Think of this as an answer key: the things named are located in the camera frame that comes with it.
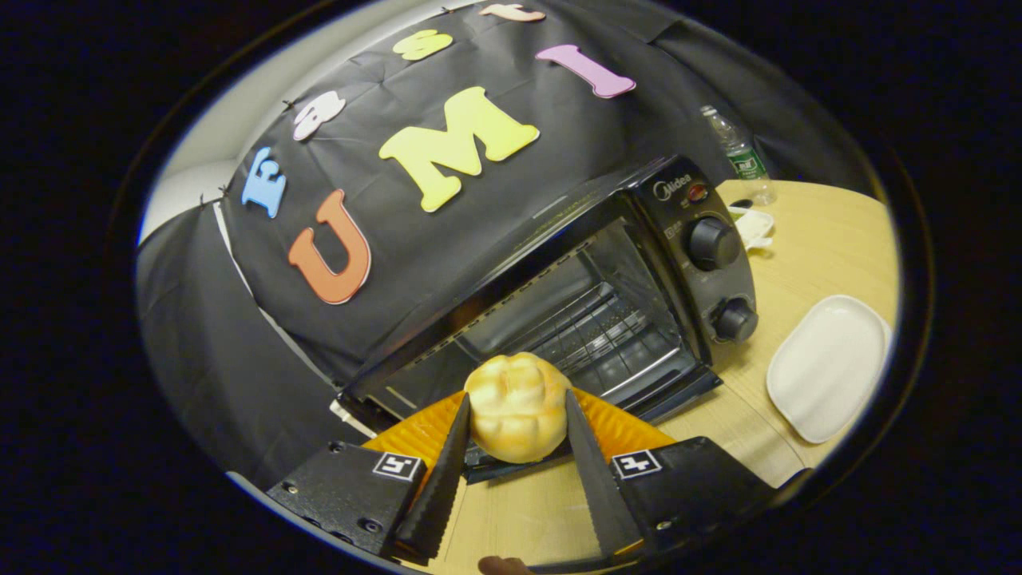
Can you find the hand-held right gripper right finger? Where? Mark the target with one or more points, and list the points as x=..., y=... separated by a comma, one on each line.
x=595, y=487

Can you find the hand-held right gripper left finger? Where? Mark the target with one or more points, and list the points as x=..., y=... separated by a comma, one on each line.
x=439, y=495

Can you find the golden bread bun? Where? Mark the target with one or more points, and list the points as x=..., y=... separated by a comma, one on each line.
x=517, y=407

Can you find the black electric oven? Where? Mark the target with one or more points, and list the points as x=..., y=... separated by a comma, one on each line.
x=679, y=216

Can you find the white rectangular plate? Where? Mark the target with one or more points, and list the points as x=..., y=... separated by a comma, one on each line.
x=826, y=367

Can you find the white divided dish of grains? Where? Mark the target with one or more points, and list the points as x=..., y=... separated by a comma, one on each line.
x=754, y=228

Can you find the clear plastic water bottle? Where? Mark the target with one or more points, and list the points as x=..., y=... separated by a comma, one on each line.
x=742, y=156

